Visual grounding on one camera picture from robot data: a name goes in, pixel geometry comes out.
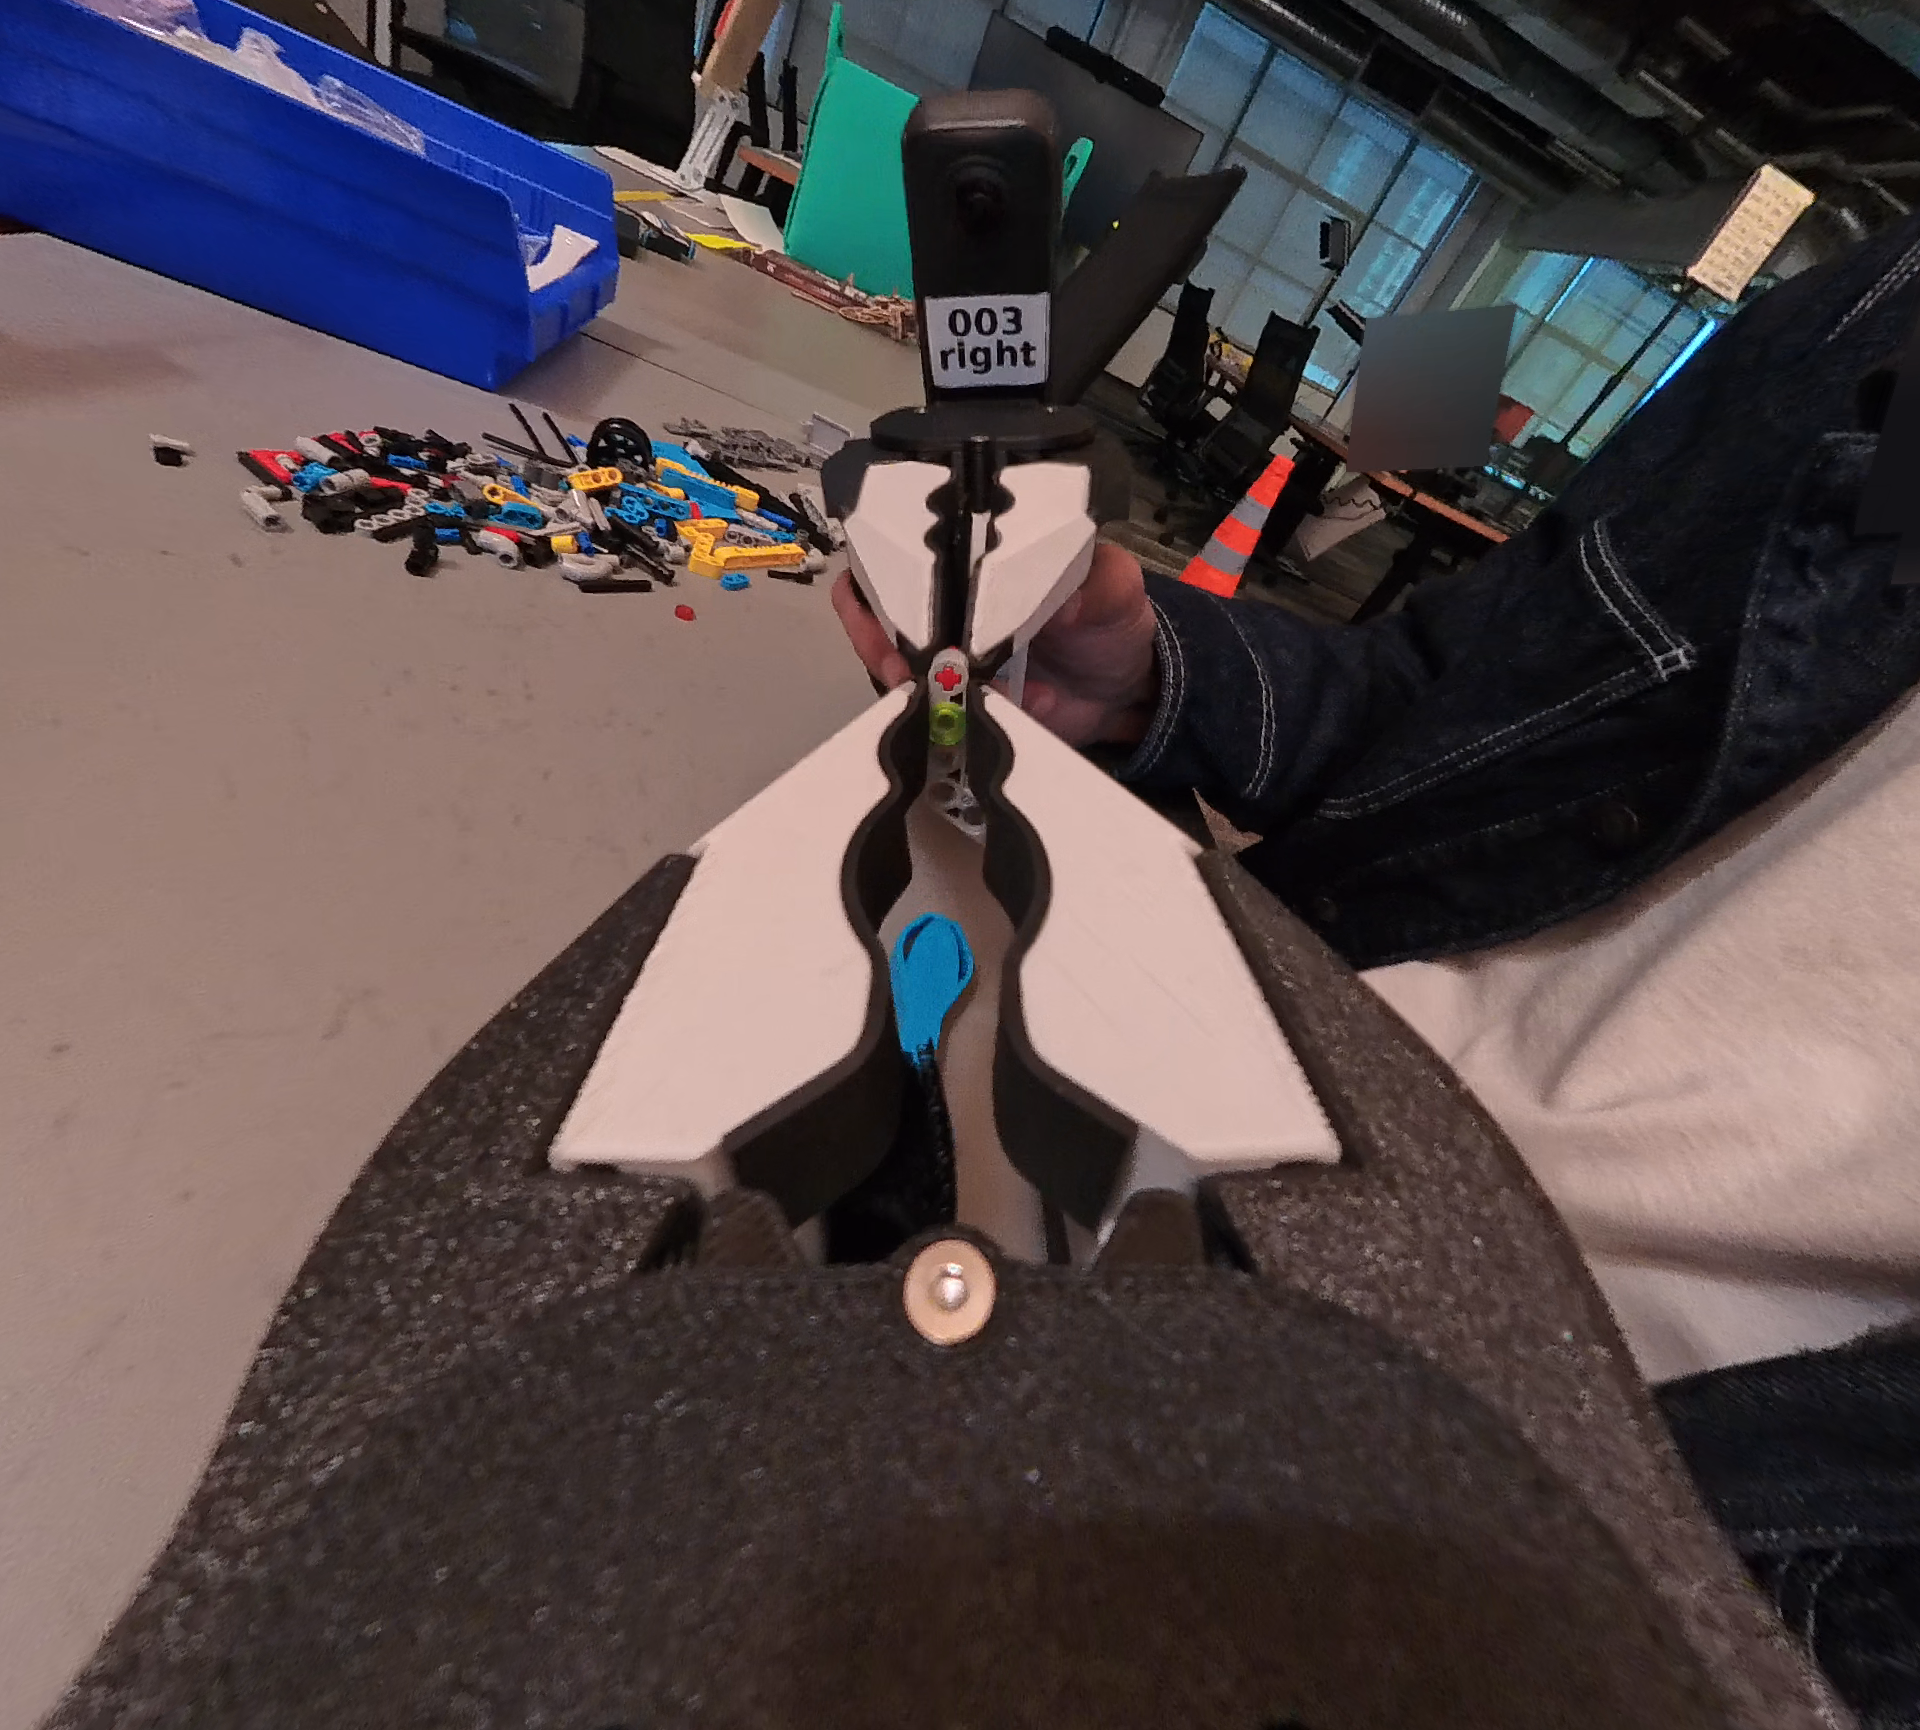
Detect grey desk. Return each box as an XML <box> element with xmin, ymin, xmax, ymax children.
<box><xmin>0</xmin><ymin>146</ymin><xmax>1218</xmax><ymax>1730</ymax></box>

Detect blue brick separator tool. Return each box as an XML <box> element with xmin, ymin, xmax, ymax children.
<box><xmin>884</xmin><ymin>908</ymin><xmax>978</xmax><ymax>1079</ymax></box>

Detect grey track link pieces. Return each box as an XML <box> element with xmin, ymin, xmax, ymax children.
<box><xmin>659</xmin><ymin>410</ymin><xmax>823</xmax><ymax>476</ymax></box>

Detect grey angled beam green pin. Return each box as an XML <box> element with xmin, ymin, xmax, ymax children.
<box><xmin>918</xmin><ymin>649</ymin><xmax>996</xmax><ymax>843</ymax></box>

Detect person's white shirt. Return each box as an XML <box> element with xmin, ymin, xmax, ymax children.
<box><xmin>1356</xmin><ymin>694</ymin><xmax>1920</xmax><ymax>1387</ymax></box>

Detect wooden model kit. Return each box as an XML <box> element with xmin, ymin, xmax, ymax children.
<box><xmin>786</xmin><ymin>260</ymin><xmax>920</xmax><ymax>337</ymax></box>

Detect person's right hand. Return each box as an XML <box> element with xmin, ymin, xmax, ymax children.
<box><xmin>828</xmin><ymin>540</ymin><xmax>1159</xmax><ymax>749</ymax></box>

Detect large black screen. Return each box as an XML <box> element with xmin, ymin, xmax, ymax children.
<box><xmin>972</xmin><ymin>11</ymin><xmax>1206</xmax><ymax>262</ymax></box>

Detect blue plastic bin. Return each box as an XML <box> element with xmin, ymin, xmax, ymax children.
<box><xmin>0</xmin><ymin>0</ymin><xmax>622</xmax><ymax>394</ymax></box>

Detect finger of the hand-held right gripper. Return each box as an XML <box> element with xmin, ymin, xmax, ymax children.
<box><xmin>972</xmin><ymin>458</ymin><xmax>1098</xmax><ymax>662</ymax></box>
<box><xmin>843</xmin><ymin>458</ymin><xmax>958</xmax><ymax>656</ymax></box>

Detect pile of toy building pieces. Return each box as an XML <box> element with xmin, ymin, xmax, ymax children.
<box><xmin>236</xmin><ymin>398</ymin><xmax>854</xmax><ymax>599</ymax></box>

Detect hanging paper sign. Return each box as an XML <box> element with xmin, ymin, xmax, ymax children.
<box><xmin>1686</xmin><ymin>164</ymin><xmax>1817</xmax><ymax>300</ymax></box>

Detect person's right forearm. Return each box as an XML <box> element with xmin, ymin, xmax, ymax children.
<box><xmin>1116</xmin><ymin>410</ymin><xmax>1728</xmax><ymax>847</ymax></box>

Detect person's dark denim jacket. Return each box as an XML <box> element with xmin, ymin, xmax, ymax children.
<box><xmin>1200</xmin><ymin>213</ymin><xmax>1920</xmax><ymax>1730</ymax></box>

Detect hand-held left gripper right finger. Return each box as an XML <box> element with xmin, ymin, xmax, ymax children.
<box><xmin>972</xmin><ymin>687</ymin><xmax>1344</xmax><ymax>1234</ymax></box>

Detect clear plastic bags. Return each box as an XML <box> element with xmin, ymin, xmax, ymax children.
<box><xmin>44</xmin><ymin>0</ymin><xmax>429</xmax><ymax>158</ymax></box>

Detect orange traffic cone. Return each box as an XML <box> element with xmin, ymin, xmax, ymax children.
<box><xmin>1176</xmin><ymin>451</ymin><xmax>1301</xmax><ymax>602</ymax></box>

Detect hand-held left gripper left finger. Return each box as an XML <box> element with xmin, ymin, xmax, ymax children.
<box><xmin>543</xmin><ymin>686</ymin><xmax>924</xmax><ymax>1225</ymax></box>

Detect black angled panel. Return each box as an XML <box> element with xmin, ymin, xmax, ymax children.
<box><xmin>1050</xmin><ymin>164</ymin><xmax>1249</xmax><ymax>403</ymax></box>

